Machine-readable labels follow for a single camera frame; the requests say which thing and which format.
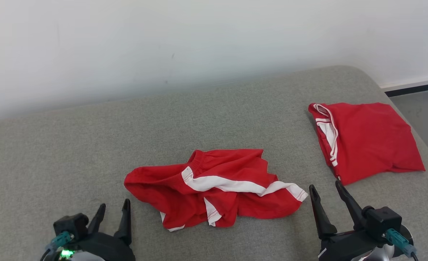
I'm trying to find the teal plug black right cable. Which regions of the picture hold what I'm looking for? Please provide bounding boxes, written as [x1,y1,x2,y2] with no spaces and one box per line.
[384,228,419,261]

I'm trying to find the black white wall baseboard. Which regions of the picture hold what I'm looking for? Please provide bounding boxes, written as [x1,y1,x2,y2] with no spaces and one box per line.
[381,74,428,98]

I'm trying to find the teal plug black cable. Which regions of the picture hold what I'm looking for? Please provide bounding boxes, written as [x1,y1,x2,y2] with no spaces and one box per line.
[384,228,419,261]
[40,232,74,261]

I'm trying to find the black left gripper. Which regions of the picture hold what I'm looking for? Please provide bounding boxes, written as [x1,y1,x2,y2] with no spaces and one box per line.
[73,199,136,261]

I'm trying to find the red shorts with white stripes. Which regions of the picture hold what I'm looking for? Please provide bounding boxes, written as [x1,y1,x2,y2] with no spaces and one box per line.
[124,149,309,232]

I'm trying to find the red jersey with white sleeves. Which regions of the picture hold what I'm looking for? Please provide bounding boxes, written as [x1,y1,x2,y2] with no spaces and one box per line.
[308,102,425,185]

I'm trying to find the teal plug black left cable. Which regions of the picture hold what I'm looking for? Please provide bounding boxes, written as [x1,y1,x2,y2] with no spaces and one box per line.
[40,232,74,261]

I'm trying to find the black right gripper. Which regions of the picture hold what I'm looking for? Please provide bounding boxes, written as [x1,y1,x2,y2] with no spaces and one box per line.
[309,181,390,261]

